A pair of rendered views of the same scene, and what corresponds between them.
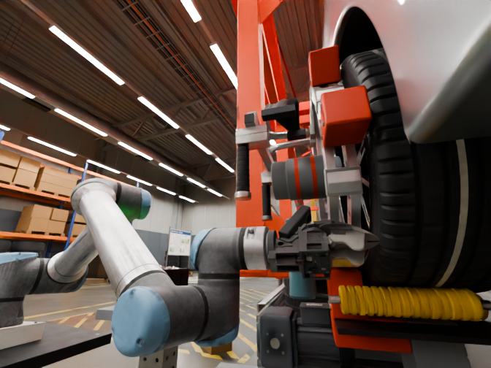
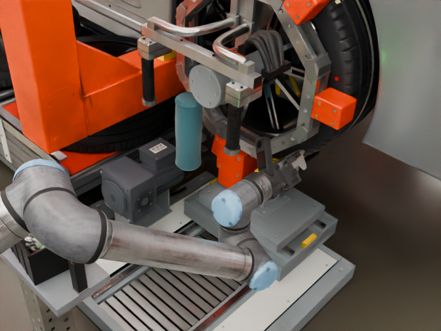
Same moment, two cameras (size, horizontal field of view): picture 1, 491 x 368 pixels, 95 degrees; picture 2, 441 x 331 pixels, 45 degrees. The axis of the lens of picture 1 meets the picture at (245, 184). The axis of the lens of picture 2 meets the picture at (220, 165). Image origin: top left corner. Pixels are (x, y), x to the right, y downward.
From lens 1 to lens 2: 1.48 m
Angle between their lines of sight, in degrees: 83
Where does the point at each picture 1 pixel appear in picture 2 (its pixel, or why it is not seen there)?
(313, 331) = (167, 173)
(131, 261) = (239, 258)
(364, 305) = not seen: hidden behind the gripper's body
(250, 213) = (56, 60)
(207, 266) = (244, 222)
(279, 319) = (147, 182)
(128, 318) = (267, 278)
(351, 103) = (349, 113)
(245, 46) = not seen: outside the picture
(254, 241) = (268, 193)
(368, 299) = not seen: hidden behind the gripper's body
